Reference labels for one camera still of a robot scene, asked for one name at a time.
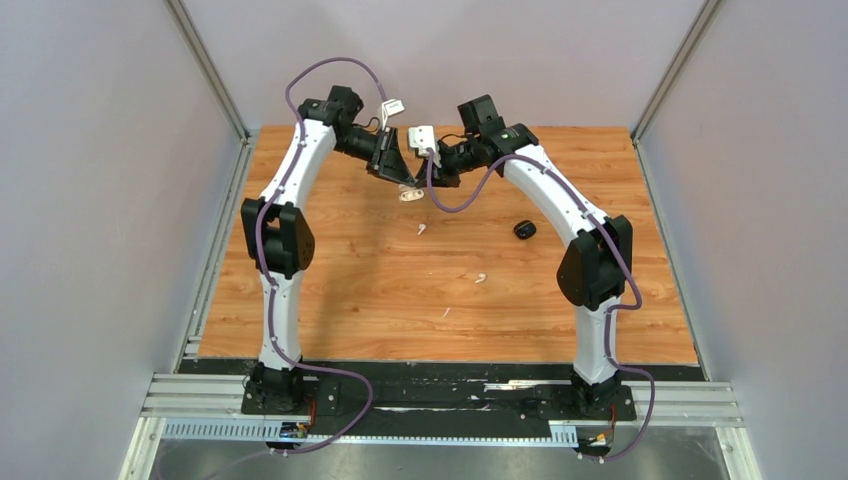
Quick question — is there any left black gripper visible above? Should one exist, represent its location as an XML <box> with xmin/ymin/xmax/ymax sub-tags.
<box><xmin>334</xmin><ymin>126</ymin><xmax>415</xmax><ymax>188</ymax></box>

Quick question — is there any white earbud charging case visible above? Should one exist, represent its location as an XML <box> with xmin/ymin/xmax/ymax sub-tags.
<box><xmin>398</xmin><ymin>185</ymin><xmax>425</xmax><ymax>202</ymax></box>

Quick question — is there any black earbud charging case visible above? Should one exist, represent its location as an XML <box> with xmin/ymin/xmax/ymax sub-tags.
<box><xmin>513</xmin><ymin>220</ymin><xmax>537</xmax><ymax>240</ymax></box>

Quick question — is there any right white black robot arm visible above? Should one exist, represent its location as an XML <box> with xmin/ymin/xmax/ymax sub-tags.
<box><xmin>407</xmin><ymin>95</ymin><xmax>633</xmax><ymax>418</ymax></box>

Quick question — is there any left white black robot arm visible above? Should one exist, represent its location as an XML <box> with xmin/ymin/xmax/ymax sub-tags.
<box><xmin>240</xmin><ymin>86</ymin><xmax>415</xmax><ymax>413</ymax></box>

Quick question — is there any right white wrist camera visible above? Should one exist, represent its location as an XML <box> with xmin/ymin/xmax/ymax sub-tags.
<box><xmin>407</xmin><ymin>125</ymin><xmax>441</xmax><ymax>167</ymax></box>

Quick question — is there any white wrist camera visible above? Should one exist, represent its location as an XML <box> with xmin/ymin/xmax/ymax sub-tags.
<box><xmin>379</xmin><ymin>99</ymin><xmax>405</xmax><ymax>129</ymax></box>
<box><xmin>407</xmin><ymin>125</ymin><xmax>441</xmax><ymax>167</ymax></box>

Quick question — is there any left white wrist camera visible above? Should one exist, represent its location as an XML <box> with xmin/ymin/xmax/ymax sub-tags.
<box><xmin>379</xmin><ymin>99</ymin><xmax>405</xmax><ymax>129</ymax></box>

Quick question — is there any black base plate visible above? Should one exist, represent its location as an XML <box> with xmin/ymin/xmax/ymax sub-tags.
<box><xmin>177</xmin><ymin>358</ymin><xmax>706</xmax><ymax>439</ymax></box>

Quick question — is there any left aluminium corner post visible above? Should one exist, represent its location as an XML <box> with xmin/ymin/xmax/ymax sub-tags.
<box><xmin>164</xmin><ymin>0</ymin><xmax>251</xmax><ymax>144</ymax></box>

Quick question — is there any aluminium corner post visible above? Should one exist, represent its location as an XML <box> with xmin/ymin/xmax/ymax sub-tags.
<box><xmin>630</xmin><ymin>0</ymin><xmax>725</xmax><ymax>145</ymax></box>
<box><xmin>164</xmin><ymin>0</ymin><xmax>251</xmax><ymax>144</ymax></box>

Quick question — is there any right aluminium corner post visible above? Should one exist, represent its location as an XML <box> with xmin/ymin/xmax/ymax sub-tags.
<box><xmin>630</xmin><ymin>0</ymin><xmax>725</xmax><ymax>145</ymax></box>

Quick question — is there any aluminium frame rail front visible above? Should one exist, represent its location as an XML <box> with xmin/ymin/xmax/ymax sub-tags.
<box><xmin>141</xmin><ymin>374</ymin><xmax>745</xmax><ymax>428</ymax></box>

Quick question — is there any slotted cable duct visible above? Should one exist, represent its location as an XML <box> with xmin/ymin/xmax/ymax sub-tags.
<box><xmin>162</xmin><ymin>419</ymin><xmax>579</xmax><ymax>446</ymax></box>

